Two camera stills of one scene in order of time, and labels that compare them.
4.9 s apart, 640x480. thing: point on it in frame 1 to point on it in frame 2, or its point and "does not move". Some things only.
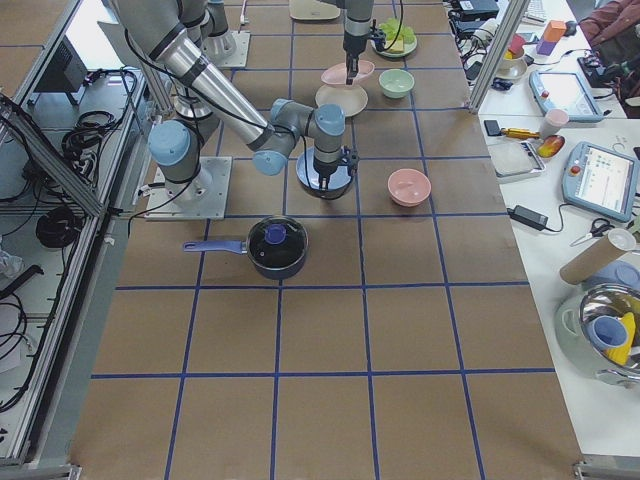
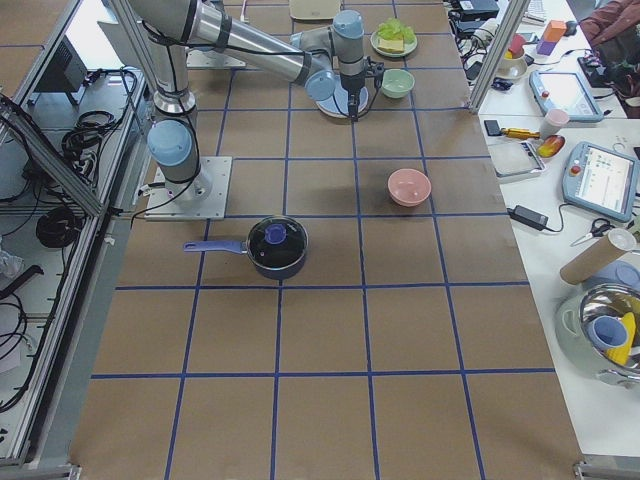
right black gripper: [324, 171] to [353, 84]
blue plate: [339, 182] to [338, 104]
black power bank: [492, 128] does not move
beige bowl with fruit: [510, 67] does not move
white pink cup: [553, 121] does not move
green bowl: [396, 83] does not move
